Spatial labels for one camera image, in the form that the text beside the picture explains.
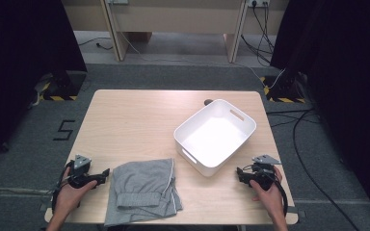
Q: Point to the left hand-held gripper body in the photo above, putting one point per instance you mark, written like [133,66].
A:
[78,174]

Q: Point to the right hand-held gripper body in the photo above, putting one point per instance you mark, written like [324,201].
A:
[263,173]

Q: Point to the white plastic basket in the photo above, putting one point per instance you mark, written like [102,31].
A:
[215,141]

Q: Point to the grey pants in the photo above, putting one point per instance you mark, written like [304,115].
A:
[141,189]

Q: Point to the person's left hand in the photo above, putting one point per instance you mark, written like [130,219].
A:
[69,199]

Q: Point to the person's right hand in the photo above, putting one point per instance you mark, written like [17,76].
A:
[269,199]

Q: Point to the dark round object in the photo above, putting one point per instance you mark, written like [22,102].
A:
[207,102]

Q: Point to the stand base with striped tape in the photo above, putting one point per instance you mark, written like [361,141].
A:
[61,86]
[284,91]

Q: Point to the black curtain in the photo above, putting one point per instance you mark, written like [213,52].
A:
[22,64]
[343,80]

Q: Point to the beige desk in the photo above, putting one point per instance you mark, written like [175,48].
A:
[176,16]

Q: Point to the white wall socket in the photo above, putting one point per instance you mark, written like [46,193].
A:
[258,2]

